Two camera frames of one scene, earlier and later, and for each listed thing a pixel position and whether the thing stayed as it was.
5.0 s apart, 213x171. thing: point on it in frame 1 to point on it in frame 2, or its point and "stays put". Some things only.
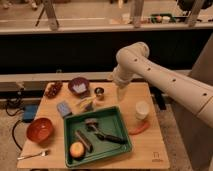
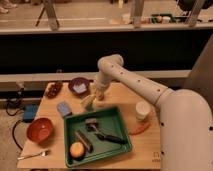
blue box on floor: (29, 112) stays put
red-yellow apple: (77, 149) stays put
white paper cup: (142, 109) stays put
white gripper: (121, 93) to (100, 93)
